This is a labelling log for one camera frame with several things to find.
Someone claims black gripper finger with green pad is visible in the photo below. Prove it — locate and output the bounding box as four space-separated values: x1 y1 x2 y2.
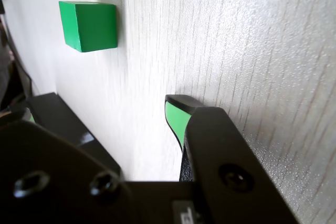
164 94 300 224

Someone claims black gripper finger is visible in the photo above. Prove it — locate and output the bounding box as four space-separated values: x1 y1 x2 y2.
0 108 140 224

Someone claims green wooden cube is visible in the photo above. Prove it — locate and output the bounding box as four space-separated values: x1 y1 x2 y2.
58 1 118 53

